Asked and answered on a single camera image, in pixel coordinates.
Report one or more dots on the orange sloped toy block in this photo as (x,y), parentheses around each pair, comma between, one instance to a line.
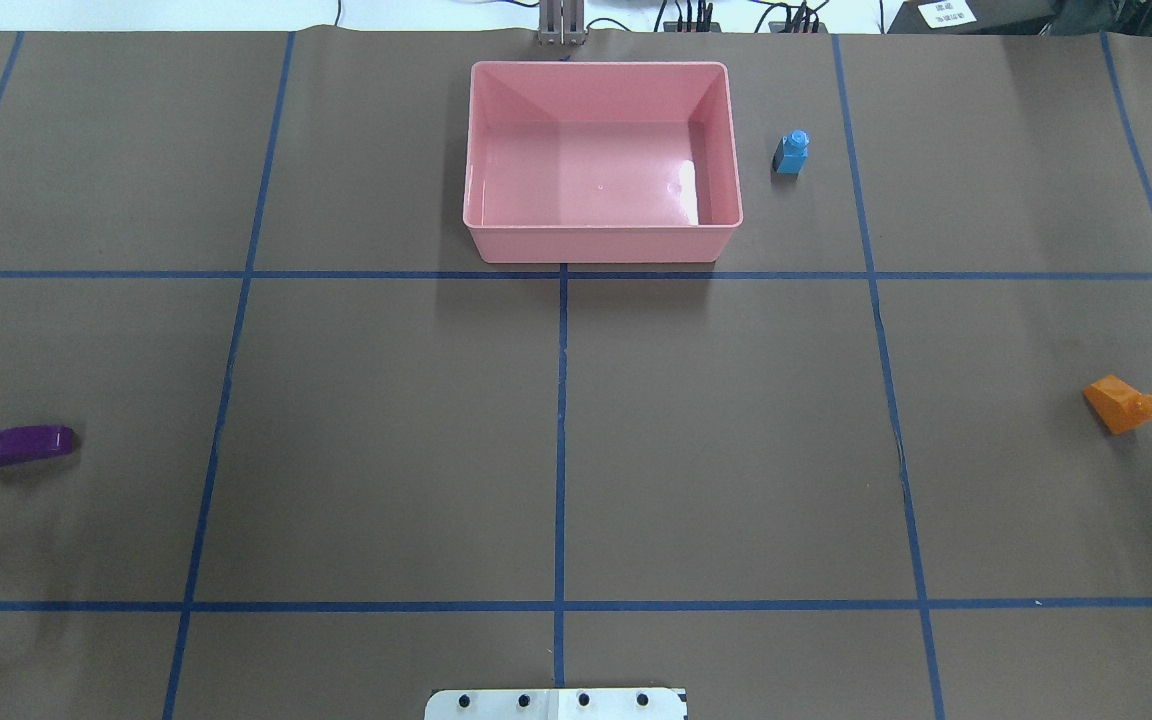
(1120,407)

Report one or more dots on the pink plastic box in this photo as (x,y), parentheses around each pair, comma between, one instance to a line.
(601,162)

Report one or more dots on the small blue toy block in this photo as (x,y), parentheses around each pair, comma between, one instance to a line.
(791,153)

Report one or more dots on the black usb hub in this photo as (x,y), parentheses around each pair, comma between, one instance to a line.
(799,19)
(687,17)

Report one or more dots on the brown paper table cover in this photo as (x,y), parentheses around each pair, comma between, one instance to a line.
(328,461)

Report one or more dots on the purple toy block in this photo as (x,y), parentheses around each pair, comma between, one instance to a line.
(36,443)

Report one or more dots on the aluminium frame post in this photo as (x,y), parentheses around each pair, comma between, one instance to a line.
(561,22)

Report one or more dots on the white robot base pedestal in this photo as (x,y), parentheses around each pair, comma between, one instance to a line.
(559,703)

